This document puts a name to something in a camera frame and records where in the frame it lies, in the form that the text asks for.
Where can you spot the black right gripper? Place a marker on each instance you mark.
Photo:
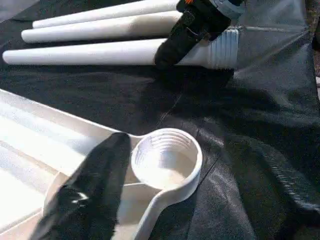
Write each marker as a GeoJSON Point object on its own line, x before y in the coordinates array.
{"type": "Point", "coordinates": [205, 15]}

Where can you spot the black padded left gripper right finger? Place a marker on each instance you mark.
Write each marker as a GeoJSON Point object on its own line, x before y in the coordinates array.
{"type": "Point", "coordinates": [295, 180]}

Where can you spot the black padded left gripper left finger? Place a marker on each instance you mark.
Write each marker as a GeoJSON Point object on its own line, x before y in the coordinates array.
{"type": "Point", "coordinates": [90, 195]}

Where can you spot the white plastic table top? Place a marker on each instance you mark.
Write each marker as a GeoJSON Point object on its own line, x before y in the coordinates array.
{"type": "Point", "coordinates": [50, 145]}

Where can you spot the white plastic table leg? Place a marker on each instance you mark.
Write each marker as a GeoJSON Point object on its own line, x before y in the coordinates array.
{"type": "Point", "coordinates": [110, 11]}
{"type": "Point", "coordinates": [100, 52]}
{"type": "Point", "coordinates": [100, 29]}

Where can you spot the black work mat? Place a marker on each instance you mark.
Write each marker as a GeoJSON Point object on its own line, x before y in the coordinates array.
{"type": "Point", "coordinates": [225, 110]}

